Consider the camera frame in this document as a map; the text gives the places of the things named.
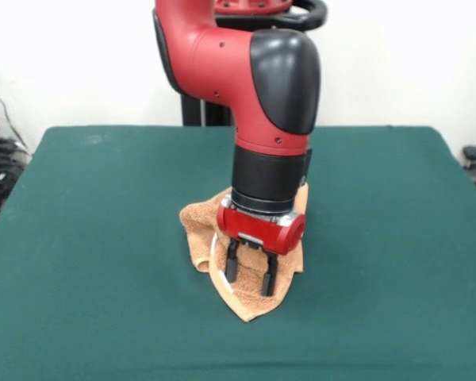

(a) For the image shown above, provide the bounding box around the black robot pedestal with handle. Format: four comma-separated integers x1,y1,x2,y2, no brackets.
180,0,329,127

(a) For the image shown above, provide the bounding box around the grey wall cable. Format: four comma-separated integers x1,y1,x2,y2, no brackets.
0,75,28,148

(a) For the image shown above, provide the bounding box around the black cable bundle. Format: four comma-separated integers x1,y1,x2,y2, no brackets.
0,137,33,215

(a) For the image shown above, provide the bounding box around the tan terry towel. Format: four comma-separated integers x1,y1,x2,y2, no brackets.
178,183,310,323

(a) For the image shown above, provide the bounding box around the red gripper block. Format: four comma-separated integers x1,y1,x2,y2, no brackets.
216,196,305,298

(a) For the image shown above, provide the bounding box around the dark green table cloth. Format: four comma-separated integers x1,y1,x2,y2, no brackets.
0,125,476,381

